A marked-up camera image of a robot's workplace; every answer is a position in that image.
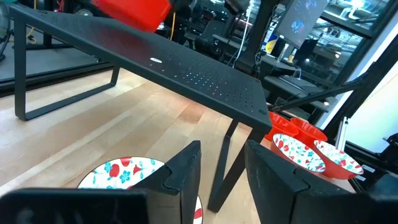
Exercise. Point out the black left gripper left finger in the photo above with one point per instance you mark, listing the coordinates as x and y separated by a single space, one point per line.
183 186

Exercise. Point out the floral mini bowl red outside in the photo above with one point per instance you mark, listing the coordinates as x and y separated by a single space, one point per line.
298 154
339 160
118 174

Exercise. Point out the red plastic mini bowl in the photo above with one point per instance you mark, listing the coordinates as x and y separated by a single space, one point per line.
281 126
133 12
306 133

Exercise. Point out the tilted computer monitor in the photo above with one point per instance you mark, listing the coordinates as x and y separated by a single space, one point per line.
298 21

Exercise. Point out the black perforated metal shelf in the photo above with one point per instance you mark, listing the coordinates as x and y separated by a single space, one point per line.
186 74

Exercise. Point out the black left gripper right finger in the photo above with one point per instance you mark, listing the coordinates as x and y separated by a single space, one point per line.
273 186

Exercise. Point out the yellow blue package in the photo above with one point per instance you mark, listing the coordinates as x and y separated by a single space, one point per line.
271 43

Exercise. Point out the black aluminium table frame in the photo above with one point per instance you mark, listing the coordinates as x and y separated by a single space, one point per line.
351 109

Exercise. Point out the black background desk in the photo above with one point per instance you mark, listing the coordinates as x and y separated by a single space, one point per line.
295 88

